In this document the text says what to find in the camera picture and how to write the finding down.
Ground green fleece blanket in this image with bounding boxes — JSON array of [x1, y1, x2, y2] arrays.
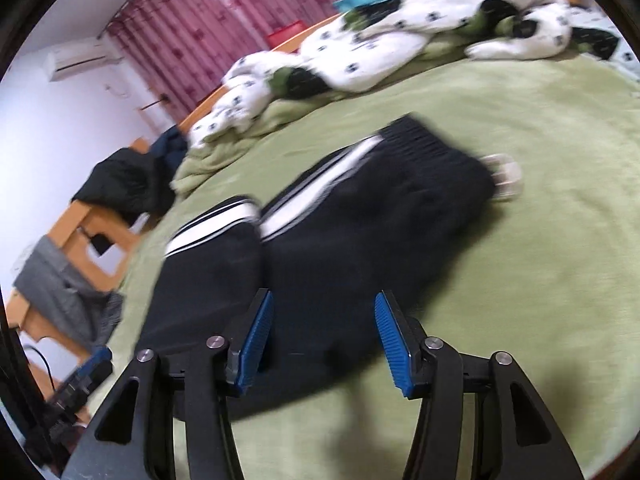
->
[[102, 35, 640, 480]]

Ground white air conditioner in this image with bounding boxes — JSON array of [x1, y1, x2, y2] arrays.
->
[[42, 36, 125, 81]]

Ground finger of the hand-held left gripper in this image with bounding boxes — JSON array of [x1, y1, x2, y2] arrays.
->
[[54, 346, 114, 412]]

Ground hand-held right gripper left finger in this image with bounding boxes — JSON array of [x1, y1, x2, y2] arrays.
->
[[60, 287, 276, 480]]

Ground pink floral curtain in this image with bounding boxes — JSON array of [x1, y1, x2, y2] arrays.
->
[[105, 0, 386, 129]]

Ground black pants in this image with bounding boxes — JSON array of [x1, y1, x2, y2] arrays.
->
[[135, 114, 524, 421]]

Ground white floral quilt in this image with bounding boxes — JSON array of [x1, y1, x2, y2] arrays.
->
[[189, 0, 573, 150]]

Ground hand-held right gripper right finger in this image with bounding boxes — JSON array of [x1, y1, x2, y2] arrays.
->
[[374, 289, 586, 480]]

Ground wooden bed frame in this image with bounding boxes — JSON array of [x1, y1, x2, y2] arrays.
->
[[7, 0, 566, 363]]

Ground black jacket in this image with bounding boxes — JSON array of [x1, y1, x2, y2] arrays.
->
[[70, 145, 177, 229]]

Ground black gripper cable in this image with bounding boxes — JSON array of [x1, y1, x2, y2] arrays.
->
[[22, 344, 57, 397]]

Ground white floral pillow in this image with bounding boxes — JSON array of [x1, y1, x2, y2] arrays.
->
[[567, 7, 640, 81]]

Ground red chair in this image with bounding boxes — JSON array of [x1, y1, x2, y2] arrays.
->
[[266, 21, 309, 49]]

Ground navy cloth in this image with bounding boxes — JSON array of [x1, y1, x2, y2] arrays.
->
[[150, 125, 190, 171]]

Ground grey jeans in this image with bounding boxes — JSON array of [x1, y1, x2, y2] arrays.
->
[[14, 236, 126, 354]]

